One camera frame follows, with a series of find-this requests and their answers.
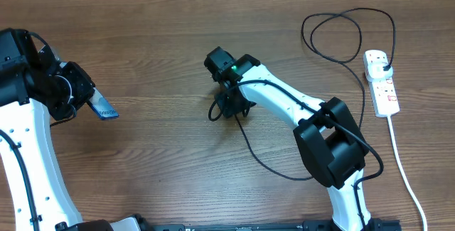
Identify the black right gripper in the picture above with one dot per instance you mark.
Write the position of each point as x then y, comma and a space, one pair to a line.
228, 109

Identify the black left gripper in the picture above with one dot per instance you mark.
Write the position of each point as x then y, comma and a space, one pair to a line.
85, 84

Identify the blue Samsung Galaxy smartphone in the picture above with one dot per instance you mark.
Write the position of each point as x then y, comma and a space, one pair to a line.
101, 107

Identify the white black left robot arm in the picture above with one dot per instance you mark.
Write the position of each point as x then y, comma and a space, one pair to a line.
39, 91

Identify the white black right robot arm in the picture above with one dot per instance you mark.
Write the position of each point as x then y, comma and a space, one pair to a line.
330, 143

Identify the white charger plug adapter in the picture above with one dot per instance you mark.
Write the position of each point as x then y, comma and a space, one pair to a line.
375, 72

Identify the white power strip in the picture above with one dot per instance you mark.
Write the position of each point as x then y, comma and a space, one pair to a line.
383, 92

